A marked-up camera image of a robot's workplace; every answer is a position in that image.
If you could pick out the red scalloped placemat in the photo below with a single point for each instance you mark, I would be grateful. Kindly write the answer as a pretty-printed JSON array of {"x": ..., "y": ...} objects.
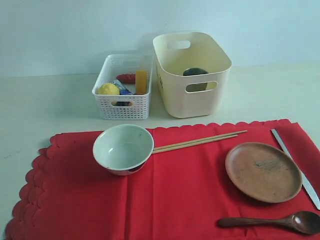
[{"x": 177, "y": 195}]

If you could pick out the lower wooden chopstick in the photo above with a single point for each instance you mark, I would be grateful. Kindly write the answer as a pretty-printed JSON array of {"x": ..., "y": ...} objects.
[{"x": 186, "y": 145}]

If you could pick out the yellow cheese wedge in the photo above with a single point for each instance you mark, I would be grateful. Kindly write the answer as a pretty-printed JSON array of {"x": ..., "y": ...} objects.
[{"x": 141, "y": 82}]

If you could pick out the wooden chopstick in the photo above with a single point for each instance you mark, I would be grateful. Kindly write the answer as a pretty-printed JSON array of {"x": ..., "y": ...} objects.
[
  {"x": 186, "y": 145},
  {"x": 200, "y": 140}
]

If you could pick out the red sausage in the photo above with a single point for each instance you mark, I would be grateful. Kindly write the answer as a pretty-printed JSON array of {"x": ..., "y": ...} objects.
[{"x": 127, "y": 78}]

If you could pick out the blue white milk carton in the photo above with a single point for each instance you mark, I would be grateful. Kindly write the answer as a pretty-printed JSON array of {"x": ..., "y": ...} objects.
[{"x": 122, "y": 91}]

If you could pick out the stainless steel cup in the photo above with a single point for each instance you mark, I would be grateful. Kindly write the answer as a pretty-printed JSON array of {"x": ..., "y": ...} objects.
[{"x": 197, "y": 87}]

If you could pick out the cream plastic bin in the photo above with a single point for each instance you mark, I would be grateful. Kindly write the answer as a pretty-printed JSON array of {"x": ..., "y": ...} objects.
[{"x": 177, "y": 52}]

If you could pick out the white perforated plastic basket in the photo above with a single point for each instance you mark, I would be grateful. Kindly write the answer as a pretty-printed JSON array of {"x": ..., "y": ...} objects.
[{"x": 124, "y": 107}]

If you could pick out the brown wooden plate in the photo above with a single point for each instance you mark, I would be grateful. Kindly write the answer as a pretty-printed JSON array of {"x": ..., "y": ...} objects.
[{"x": 263, "y": 172}]

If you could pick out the white ceramic bowl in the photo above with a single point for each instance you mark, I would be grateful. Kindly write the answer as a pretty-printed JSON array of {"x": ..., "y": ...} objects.
[{"x": 123, "y": 149}]

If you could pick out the upper wooden chopstick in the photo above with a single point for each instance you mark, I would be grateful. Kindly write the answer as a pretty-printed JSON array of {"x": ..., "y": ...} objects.
[{"x": 200, "y": 140}]

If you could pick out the dark wooden spoon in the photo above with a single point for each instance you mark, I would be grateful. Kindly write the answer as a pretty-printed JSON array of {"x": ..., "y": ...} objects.
[{"x": 305, "y": 222}]

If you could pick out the yellow lemon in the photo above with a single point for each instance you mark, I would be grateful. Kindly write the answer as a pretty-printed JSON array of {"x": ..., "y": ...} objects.
[{"x": 108, "y": 89}]

